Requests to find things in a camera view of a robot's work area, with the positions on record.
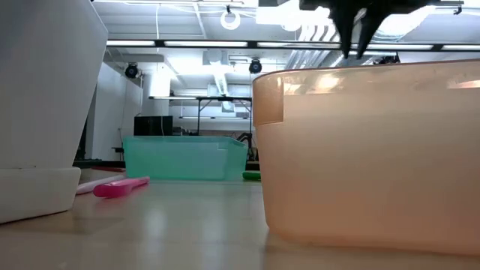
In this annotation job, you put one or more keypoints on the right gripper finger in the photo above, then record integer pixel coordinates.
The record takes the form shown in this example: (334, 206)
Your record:
(345, 30)
(367, 30)

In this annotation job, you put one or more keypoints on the magenta pen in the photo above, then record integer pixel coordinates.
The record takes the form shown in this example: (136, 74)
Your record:
(120, 186)

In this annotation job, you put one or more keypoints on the white hexagonal planter pot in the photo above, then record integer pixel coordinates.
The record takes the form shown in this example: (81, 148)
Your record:
(45, 93)

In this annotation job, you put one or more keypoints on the white ventilation duct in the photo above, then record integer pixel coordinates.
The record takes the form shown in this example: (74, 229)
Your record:
(221, 86)

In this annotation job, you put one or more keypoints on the orange translucent plastic bin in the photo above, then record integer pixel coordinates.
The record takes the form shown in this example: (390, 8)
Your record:
(375, 157)

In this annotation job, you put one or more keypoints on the light pink pen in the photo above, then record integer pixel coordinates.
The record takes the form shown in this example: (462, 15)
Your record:
(95, 184)

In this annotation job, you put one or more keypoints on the long ceiling light strip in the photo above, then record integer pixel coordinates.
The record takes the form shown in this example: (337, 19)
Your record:
(161, 43)

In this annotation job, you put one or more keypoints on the black round ceiling spotlight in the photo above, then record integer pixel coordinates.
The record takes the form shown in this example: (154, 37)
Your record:
(255, 66)
(131, 71)

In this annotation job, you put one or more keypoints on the teal translucent plastic bin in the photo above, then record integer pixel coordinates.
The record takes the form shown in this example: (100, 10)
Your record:
(180, 157)

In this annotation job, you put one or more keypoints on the green pen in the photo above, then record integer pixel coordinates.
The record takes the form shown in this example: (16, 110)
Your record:
(252, 175)

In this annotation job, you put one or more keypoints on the black aluminium table frame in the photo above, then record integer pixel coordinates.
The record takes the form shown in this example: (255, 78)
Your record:
(97, 164)

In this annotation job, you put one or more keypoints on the black cabinet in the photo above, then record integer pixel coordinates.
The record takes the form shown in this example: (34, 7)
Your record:
(153, 125)

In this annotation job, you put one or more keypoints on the black background table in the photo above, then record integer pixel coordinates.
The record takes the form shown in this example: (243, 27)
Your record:
(210, 98)

